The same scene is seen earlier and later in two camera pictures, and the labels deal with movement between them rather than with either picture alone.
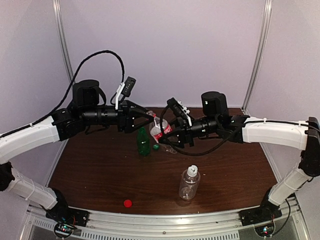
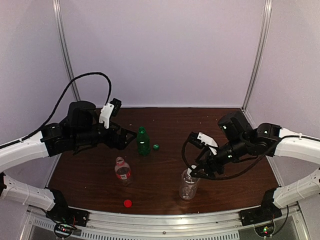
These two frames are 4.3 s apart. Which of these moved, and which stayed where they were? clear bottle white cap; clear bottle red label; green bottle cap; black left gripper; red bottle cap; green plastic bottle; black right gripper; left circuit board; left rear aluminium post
Moved: clear bottle red label; black right gripper; black left gripper
Stayed: left rear aluminium post; left circuit board; green plastic bottle; clear bottle white cap; red bottle cap; green bottle cap
